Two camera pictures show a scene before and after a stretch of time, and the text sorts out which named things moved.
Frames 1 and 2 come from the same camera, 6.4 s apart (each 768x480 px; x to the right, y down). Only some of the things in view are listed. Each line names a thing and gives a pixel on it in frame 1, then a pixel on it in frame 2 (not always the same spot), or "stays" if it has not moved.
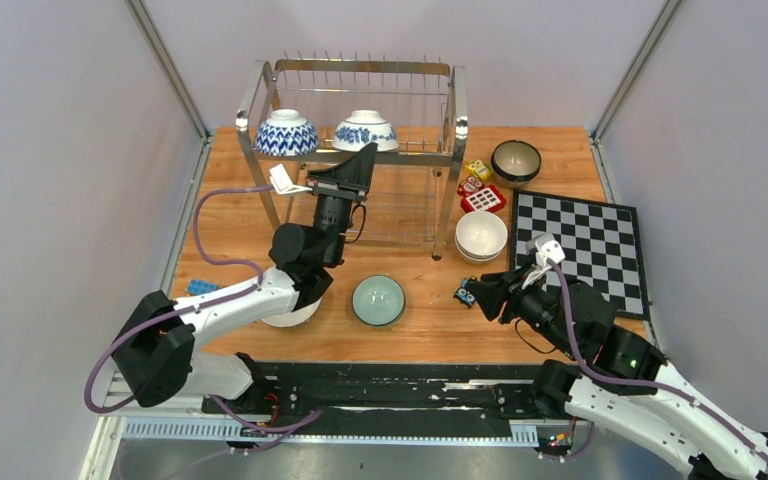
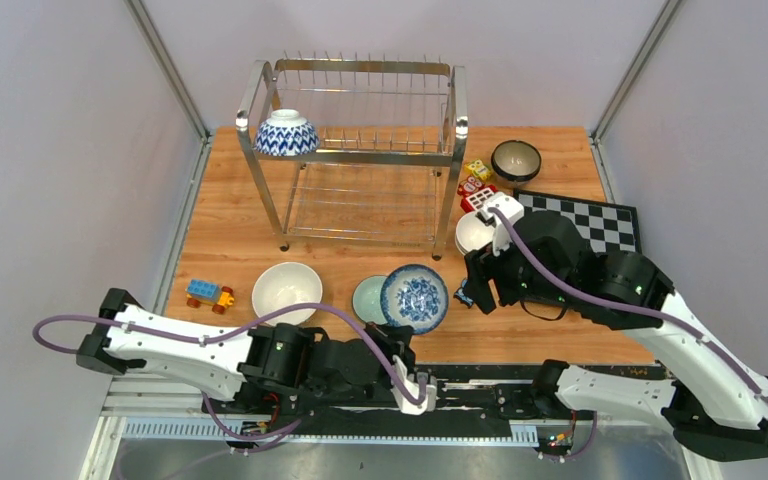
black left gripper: [352, 173] to [398, 340]
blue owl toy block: [463, 295] stays
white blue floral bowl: [363, 128] to [414, 295]
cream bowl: [482, 233] stays
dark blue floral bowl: [516, 160] stays
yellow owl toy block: [478, 168] stays
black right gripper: [490, 294] to [477, 266]
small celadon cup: [378, 300] stays
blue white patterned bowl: [286, 133] stays
